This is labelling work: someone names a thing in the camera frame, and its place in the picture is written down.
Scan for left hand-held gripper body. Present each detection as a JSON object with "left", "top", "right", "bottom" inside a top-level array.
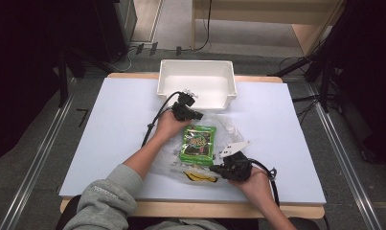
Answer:
[{"left": 170, "top": 89, "right": 198, "bottom": 123}]

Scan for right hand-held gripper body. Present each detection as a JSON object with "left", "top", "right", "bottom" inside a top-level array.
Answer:
[{"left": 217, "top": 141, "right": 254, "bottom": 182}]

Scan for green snack packet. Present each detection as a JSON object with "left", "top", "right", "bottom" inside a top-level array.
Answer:
[{"left": 178, "top": 124, "right": 217, "bottom": 167}]

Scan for white plastic bin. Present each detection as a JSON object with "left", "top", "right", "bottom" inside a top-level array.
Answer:
[{"left": 156, "top": 58, "right": 238, "bottom": 112}]

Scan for clear printed plastic bag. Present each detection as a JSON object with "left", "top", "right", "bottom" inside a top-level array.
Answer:
[{"left": 150, "top": 111, "right": 252, "bottom": 186}]

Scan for person's left hand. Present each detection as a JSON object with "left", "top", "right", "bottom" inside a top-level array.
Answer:
[{"left": 153, "top": 109, "right": 193, "bottom": 148}]

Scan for person's right hand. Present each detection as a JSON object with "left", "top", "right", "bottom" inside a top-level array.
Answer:
[{"left": 228, "top": 166, "right": 275, "bottom": 209}]

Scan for black cabinet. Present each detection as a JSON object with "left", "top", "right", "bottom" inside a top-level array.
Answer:
[{"left": 93, "top": 0, "right": 138, "bottom": 64}]

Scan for light wooden desk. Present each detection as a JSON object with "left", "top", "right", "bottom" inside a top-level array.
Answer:
[{"left": 191, "top": 0, "right": 346, "bottom": 57}]

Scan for black metal stand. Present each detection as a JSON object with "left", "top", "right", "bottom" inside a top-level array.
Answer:
[{"left": 57, "top": 44, "right": 118, "bottom": 108}]

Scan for black tripod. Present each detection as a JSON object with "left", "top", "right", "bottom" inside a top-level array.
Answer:
[{"left": 266, "top": 0, "right": 342, "bottom": 113}]

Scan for left hand-held gripper cable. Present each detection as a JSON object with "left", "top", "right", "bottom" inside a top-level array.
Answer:
[{"left": 141, "top": 90, "right": 184, "bottom": 148}]

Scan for hand-held gripper cable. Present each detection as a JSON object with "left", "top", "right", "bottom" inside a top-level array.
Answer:
[
  {"left": 141, "top": 90, "right": 184, "bottom": 148},
  {"left": 249, "top": 158, "right": 281, "bottom": 209}
]

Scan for right hand-held gripper cable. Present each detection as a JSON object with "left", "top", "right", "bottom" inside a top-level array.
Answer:
[{"left": 249, "top": 158, "right": 281, "bottom": 209}]

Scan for thin white cable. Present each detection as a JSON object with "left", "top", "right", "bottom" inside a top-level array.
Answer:
[{"left": 112, "top": 47, "right": 133, "bottom": 73}]

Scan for black hanging cable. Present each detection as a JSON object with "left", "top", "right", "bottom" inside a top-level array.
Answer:
[{"left": 193, "top": 0, "right": 214, "bottom": 52}]

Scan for metal floor rail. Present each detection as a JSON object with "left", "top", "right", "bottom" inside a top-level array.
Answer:
[
  {"left": 0, "top": 76, "right": 78, "bottom": 230},
  {"left": 304, "top": 80, "right": 381, "bottom": 230}
]

